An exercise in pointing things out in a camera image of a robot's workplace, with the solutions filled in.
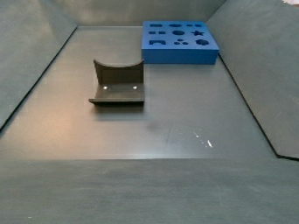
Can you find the blue shape sorter block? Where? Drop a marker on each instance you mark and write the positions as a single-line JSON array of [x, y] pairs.
[[177, 42]]

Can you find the black curved holder stand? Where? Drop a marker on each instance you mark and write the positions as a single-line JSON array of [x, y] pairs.
[[120, 83]]

